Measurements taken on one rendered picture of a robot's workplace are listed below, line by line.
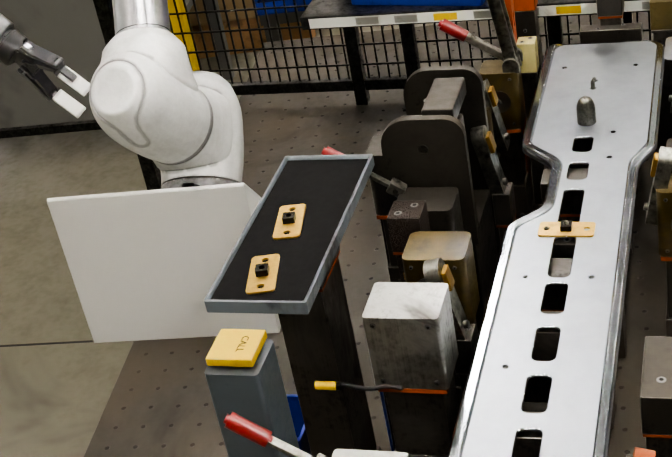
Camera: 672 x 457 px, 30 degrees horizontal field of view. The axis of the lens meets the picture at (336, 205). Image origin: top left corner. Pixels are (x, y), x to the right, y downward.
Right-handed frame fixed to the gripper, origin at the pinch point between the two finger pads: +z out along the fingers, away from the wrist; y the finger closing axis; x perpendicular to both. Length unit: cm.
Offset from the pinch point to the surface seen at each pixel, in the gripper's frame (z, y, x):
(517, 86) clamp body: 68, -63, -30
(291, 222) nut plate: 47, -96, 31
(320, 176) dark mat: 47, -89, 19
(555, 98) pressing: 74, -66, -31
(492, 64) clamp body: 62, -60, -32
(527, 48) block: 66, -61, -38
